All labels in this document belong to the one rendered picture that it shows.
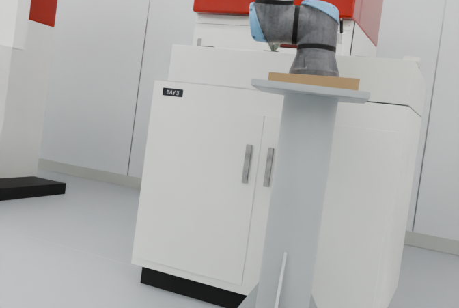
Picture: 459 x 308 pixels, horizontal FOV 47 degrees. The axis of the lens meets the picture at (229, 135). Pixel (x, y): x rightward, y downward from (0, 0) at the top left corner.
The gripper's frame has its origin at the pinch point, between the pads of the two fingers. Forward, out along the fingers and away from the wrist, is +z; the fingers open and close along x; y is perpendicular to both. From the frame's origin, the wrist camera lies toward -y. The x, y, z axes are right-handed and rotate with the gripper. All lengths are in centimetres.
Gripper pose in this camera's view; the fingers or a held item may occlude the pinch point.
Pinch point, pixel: (272, 47)
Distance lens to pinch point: 195.0
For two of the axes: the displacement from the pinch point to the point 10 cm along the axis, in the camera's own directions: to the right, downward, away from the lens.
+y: 4.0, 0.3, 9.2
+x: -9.1, -1.3, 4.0
